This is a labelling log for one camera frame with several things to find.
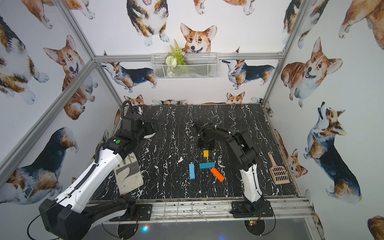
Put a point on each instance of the artificial fern and flower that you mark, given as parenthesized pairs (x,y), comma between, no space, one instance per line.
(175,61)

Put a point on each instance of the white wire basket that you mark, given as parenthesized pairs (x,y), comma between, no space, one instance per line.
(188,66)

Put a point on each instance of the teal block diagonal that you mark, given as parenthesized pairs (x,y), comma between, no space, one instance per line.
(207,166)

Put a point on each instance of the light blue block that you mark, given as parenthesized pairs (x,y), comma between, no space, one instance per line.
(192,171)

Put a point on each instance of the white work glove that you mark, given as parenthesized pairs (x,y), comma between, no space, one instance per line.
(128,175)

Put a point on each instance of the beige litter scoop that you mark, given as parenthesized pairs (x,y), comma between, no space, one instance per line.
(279,173)

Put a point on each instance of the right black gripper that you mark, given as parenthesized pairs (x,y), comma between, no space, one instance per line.
(211,146)

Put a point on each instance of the white tape roll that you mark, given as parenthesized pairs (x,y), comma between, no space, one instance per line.
(149,136)

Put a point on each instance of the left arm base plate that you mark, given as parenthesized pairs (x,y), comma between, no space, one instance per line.
(142,212)

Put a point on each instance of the aluminium front rail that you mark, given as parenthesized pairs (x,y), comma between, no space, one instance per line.
(218,210)

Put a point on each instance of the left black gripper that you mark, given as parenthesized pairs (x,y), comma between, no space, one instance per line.
(149,128)

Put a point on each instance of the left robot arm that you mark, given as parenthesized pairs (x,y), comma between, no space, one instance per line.
(69,217)

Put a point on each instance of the orange building block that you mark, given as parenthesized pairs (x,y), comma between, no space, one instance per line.
(217,174)

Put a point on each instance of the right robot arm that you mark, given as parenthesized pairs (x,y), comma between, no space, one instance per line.
(243,154)

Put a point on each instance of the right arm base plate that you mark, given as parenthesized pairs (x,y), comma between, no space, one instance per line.
(247,210)

